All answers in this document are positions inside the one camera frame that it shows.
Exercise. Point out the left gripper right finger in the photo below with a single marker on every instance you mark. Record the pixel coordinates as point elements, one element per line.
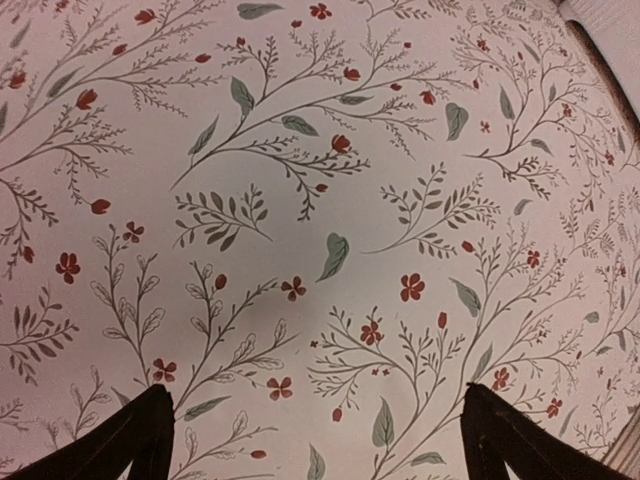
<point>499,439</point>

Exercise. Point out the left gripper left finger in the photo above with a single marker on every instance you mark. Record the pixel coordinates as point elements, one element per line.
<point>139,438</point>

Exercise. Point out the white plastic laundry basket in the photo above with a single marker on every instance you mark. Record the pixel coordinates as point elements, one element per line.
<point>608,32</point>

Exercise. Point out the floral patterned table mat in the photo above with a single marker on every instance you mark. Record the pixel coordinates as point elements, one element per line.
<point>314,223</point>

